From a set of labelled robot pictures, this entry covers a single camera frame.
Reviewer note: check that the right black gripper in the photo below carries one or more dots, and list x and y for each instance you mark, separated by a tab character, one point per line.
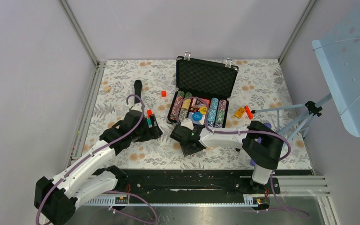
187	151

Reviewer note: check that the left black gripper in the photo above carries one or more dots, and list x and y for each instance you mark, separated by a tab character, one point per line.
152	132

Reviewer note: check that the blue small blind button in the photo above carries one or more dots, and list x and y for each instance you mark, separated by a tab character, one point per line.
197	118

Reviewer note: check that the yellow big blind button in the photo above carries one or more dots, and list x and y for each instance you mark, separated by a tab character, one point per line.
203	110

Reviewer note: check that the black poker case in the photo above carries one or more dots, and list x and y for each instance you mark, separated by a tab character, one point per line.
204	78

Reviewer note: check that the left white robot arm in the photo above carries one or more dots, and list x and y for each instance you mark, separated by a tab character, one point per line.
56	199

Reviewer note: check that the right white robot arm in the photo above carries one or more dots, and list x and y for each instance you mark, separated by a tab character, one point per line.
263	145

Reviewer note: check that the long red block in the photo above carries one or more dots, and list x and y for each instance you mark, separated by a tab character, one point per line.
149	112

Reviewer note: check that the black cylinder orange cap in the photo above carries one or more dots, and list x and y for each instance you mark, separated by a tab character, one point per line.
138	90

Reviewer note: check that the yellow block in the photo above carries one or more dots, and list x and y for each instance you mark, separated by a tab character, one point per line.
240	112

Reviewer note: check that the red lego piece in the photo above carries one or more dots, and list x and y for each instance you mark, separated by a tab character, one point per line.
249	112

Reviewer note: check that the floral table mat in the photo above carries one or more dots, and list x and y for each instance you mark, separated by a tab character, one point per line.
260	84

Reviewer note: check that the light blue music stand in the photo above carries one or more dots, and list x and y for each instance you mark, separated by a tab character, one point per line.
338	54

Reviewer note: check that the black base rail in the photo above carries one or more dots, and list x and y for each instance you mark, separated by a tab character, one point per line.
193	186

